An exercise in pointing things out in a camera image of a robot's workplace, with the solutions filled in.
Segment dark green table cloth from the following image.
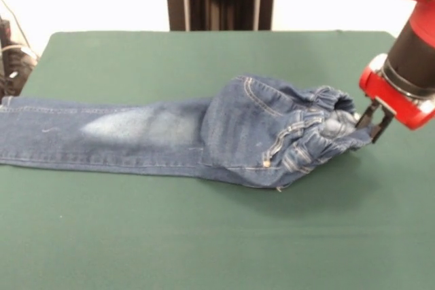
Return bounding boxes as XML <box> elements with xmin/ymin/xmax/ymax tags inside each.
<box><xmin>0</xmin><ymin>31</ymin><xmax>435</xmax><ymax>290</ymax></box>

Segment black cable bundle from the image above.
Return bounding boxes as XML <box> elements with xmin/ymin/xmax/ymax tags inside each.
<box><xmin>0</xmin><ymin>18</ymin><xmax>39</xmax><ymax>97</ymax></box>

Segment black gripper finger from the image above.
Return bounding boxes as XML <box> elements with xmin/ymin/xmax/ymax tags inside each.
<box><xmin>369</xmin><ymin>113</ymin><xmax>394</xmax><ymax>144</ymax></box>
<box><xmin>354</xmin><ymin>97</ymin><xmax>381</xmax><ymax>132</ymax></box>

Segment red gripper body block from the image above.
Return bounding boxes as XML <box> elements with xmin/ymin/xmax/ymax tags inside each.
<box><xmin>359</xmin><ymin>54</ymin><xmax>435</xmax><ymax>130</ymax></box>

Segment blue denim jeans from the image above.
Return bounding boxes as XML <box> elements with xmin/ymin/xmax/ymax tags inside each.
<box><xmin>0</xmin><ymin>73</ymin><xmax>372</xmax><ymax>193</ymax></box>

